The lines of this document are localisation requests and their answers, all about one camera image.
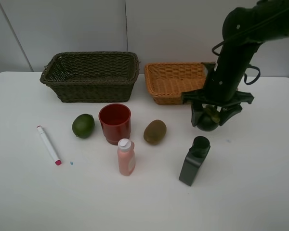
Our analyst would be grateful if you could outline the red plastic cup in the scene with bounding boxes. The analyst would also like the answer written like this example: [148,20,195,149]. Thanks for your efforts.
[99,103,131,145]

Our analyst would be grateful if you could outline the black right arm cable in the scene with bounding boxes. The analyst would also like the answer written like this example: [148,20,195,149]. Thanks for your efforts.
[211,40,261,85]

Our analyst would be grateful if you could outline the orange wicker basket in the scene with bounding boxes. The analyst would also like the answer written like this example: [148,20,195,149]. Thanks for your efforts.
[144,62,215,105]

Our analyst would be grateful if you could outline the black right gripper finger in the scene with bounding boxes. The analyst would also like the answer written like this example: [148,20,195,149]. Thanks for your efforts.
[191,103,203,127]
[219,104,242,126]

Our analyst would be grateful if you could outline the white marker red cap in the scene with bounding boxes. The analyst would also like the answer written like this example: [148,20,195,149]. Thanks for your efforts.
[37,126,62,166]

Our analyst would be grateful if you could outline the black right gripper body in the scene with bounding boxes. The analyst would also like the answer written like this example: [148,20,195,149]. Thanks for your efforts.
[181,89,254,107]

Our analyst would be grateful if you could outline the brown kiwi fruit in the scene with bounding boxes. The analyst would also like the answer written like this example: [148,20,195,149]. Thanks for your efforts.
[143,120,167,145]

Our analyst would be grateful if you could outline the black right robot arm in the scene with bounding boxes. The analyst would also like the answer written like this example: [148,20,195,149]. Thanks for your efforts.
[181,0,289,131]

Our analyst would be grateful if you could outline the green lime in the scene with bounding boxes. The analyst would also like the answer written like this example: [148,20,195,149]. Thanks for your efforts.
[72,114,95,139]

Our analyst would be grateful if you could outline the dark green black bottle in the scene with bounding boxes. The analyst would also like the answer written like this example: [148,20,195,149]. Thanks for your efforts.
[179,136,210,186]

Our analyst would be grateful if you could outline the pink lotion bottle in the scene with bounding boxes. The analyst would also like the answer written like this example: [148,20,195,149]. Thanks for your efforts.
[117,139,135,176]

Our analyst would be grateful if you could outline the dark brown wicker basket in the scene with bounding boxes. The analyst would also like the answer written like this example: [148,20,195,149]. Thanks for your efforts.
[40,51,139,103]

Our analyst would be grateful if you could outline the dark mangosteen fruit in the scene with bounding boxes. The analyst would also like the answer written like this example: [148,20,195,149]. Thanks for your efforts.
[197,104,220,131]

